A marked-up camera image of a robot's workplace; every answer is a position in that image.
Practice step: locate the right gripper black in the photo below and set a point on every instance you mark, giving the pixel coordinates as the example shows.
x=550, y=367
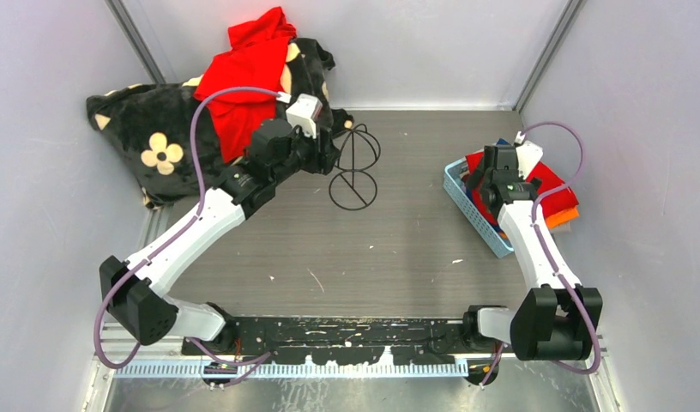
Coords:
x=521, y=179

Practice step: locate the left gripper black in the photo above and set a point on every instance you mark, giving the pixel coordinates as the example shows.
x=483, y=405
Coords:
x=323, y=154

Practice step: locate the light blue plastic basket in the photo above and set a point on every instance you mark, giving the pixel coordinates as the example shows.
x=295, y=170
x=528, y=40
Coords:
x=455, y=189

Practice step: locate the orange hat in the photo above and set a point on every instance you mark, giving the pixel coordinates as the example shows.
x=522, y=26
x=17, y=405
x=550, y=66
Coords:
x=562, y=218

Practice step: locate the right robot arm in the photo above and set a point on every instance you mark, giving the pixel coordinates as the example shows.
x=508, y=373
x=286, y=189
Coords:
x=558, y=317

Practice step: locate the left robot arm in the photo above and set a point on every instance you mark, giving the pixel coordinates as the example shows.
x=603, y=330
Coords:
x=138, y=287

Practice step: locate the red cloth on blanket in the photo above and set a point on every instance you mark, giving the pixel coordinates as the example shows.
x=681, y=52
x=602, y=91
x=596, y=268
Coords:
x=257, y=58

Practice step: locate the black floral plush blanket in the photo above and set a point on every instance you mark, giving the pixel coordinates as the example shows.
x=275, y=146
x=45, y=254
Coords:
x=149, y=124

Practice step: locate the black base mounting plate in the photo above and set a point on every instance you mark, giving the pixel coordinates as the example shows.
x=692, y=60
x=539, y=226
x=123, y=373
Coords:
x=359, y=341

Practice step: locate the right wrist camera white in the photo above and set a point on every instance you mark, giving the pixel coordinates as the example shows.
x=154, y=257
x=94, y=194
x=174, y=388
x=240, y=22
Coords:
x=528, y=154

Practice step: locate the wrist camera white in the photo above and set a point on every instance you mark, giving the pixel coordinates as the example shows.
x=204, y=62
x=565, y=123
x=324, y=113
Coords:
x=304, y=113
x=528, y=154

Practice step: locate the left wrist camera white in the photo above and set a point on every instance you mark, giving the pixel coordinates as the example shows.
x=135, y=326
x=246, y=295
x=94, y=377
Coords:
x=304, y=113

